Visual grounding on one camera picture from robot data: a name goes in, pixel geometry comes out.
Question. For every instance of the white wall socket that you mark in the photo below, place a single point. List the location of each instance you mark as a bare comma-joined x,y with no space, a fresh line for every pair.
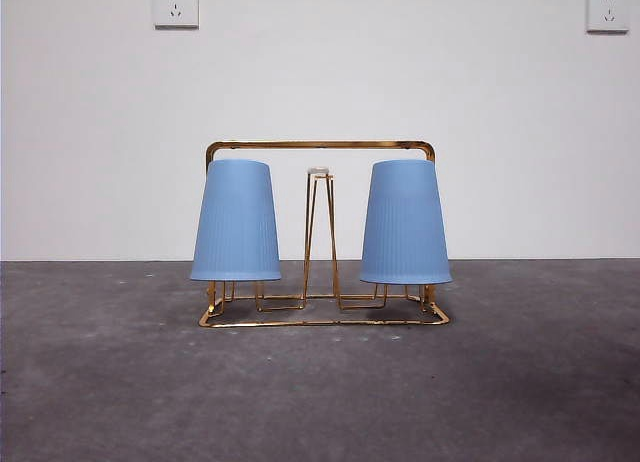
175,7
607,11

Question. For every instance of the blue ribbed plastic cup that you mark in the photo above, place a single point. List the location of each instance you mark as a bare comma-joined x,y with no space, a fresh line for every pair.
235,227
405,227

